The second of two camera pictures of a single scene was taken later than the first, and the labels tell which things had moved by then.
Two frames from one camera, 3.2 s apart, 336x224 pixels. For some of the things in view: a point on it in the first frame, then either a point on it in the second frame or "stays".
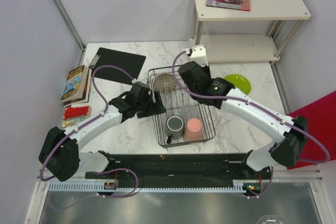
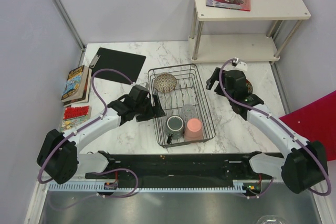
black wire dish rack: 186,120 stays
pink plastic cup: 193,130 stays
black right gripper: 206,68 → 211,81
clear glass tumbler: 187,112 stays
